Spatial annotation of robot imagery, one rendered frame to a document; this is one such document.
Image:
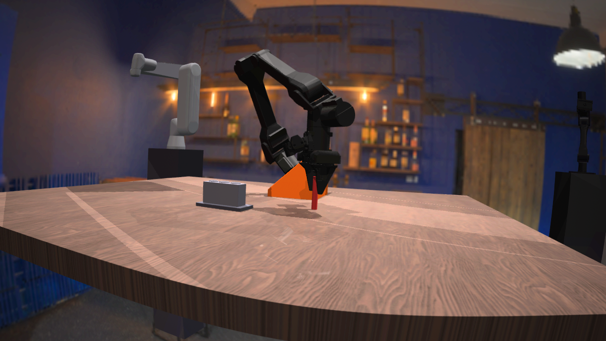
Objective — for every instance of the red peg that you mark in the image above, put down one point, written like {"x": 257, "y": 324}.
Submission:
{"x": 314, "y": 194}

